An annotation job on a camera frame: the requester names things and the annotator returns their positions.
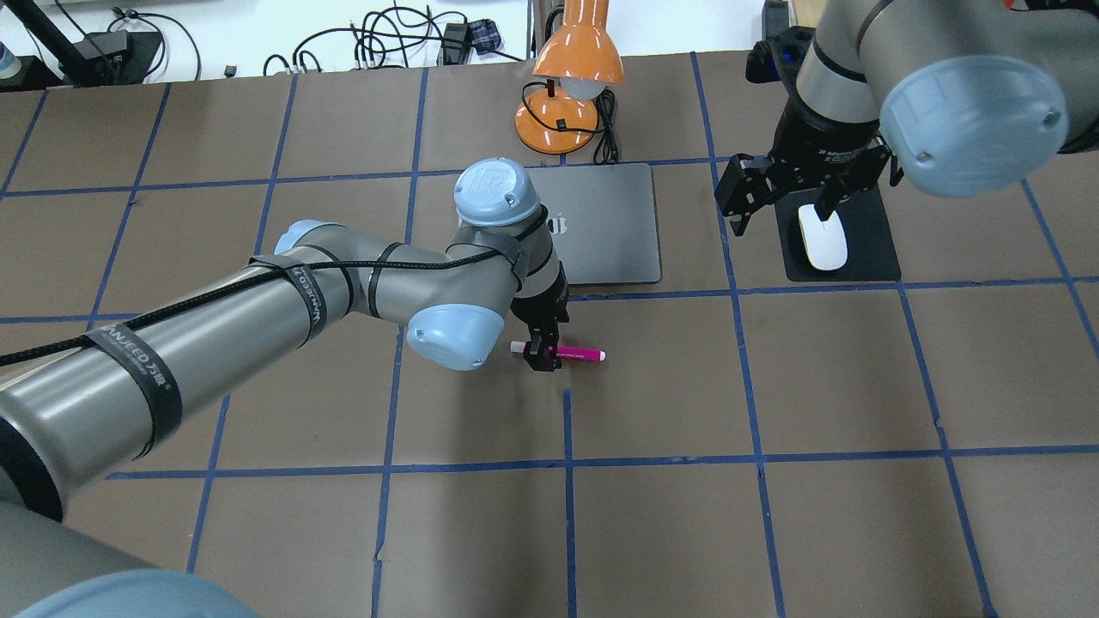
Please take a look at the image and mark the black mousepad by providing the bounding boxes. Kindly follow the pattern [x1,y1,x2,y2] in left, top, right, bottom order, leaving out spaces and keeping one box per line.
[774,188,902,284]

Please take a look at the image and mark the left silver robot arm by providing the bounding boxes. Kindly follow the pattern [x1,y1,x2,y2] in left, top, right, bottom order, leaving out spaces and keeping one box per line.
[1,158,568,617]

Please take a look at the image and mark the orange desk lamp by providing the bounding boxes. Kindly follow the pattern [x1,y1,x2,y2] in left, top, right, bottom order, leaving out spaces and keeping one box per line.
[514,1,625,165]

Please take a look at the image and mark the white computer mouse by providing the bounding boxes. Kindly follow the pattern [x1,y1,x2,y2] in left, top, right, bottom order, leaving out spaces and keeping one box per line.
[797,205,848,271]

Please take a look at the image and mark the silver laptop notebook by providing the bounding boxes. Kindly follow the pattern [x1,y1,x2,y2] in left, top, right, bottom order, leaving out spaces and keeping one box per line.
[454,162,663,291]

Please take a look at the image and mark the black lamp power cable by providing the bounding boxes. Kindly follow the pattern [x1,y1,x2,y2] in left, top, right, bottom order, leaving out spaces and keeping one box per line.
[520,79,621,166]

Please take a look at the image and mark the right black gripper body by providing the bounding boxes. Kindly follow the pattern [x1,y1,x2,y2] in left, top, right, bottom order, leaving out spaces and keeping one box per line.
[745,27,904,194]

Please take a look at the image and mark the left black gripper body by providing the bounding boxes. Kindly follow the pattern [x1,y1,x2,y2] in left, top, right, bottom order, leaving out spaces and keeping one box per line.
[510,264,570,329]

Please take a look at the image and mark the pink highlighter pen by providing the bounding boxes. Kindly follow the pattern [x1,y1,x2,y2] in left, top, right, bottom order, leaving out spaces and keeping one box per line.
[509,341,607,361]

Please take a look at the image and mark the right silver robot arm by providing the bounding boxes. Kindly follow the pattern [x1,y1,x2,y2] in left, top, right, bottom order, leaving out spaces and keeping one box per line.
[715,1,1098,235]

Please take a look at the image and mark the black power adapter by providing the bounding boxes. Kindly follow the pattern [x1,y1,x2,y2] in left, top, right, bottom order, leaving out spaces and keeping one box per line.
[761,0,793,38]

